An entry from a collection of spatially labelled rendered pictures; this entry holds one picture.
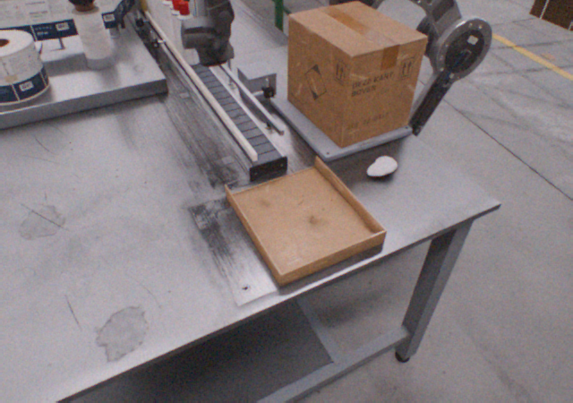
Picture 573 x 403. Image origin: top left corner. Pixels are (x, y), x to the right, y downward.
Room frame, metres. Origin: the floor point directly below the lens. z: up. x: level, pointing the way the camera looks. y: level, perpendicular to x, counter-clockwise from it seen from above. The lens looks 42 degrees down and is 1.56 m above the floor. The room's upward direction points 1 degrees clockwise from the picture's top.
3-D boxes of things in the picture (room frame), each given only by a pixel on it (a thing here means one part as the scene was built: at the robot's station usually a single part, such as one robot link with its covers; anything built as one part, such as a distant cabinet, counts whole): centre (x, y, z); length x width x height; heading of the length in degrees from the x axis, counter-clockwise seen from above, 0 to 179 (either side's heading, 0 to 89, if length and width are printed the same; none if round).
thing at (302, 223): (0.70, -0.04, 0.85); 0.30 x 0.26 x 0.04; 28
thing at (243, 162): (1.58, 0.43, 0.85); 1.65 x 0.11 x 0.05; 28
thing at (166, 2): (1.53, 0.41, 0.98); 0.05 x 0.05 x 0.20
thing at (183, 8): (1.39, 0.33, 0.98); 0.05 x 0.05 x 0.20
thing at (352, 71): (1.14, -0.18, 0.99); 0.30 x 0.24 x 0.27; 30
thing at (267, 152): (1.58, 0.43, 0.86); 1.65 x 0.08 x 0.04; 28
